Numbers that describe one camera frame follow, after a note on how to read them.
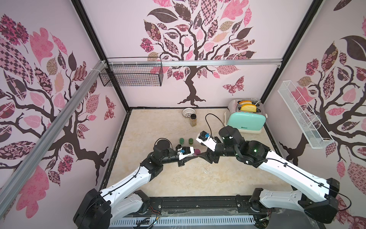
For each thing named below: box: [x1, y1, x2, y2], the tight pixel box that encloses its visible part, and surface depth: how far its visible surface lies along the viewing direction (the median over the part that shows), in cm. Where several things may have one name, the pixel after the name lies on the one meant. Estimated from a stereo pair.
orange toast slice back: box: [238, 100, 253, 105], surface depth 99 cm
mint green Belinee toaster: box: [226, 98, 267, 134], surface depth 99 cm
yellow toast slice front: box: [240, 104, 257, 113], surface depth 97 cm
